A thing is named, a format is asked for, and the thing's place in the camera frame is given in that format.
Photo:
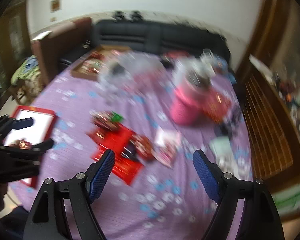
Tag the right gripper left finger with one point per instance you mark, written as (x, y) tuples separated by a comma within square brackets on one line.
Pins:
[(47, 218)]

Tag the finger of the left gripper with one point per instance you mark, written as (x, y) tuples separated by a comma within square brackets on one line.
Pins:
[(22, 123), (22, 146)]

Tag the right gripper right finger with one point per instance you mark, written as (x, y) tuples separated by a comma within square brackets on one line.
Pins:
[(260, 218)]

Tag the long red cake packet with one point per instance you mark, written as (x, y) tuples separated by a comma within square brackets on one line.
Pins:
[(117, 141)]

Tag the brown cookie snack packet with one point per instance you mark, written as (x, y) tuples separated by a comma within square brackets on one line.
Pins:
[(102, 119)]

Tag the green snack packet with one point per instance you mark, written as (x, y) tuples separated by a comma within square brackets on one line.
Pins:
[(116, 117)]

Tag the red white-flower snack packet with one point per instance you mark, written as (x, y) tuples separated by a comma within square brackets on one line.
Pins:
[(144, 148)]

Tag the white pink snack packet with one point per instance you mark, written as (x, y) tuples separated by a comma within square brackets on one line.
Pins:
[(166, 146)]

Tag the red white tray box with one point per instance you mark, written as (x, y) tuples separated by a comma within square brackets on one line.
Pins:
[(44, 121)]

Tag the white crumpled cloth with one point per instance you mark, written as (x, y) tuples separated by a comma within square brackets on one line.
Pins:
[(224, 157)]

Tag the brown armchair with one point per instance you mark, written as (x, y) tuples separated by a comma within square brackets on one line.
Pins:
[(50, 46)]

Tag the brown cardboard snack box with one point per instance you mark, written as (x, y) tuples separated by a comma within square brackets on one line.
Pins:
[(89, 66)]

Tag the clear plastic bag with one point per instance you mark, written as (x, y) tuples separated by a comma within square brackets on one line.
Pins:
[(130, 72)]

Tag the red candy by flask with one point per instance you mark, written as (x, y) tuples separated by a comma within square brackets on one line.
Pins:
[(216, 106)]

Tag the pink knitted flask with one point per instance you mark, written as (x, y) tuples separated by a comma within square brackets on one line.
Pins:
[(190, 97)]

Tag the black leather sofa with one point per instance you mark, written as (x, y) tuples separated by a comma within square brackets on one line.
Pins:
[(158, 37)]

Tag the white plastic cup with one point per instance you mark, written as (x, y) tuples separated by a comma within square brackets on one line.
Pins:
[(211, 61)]

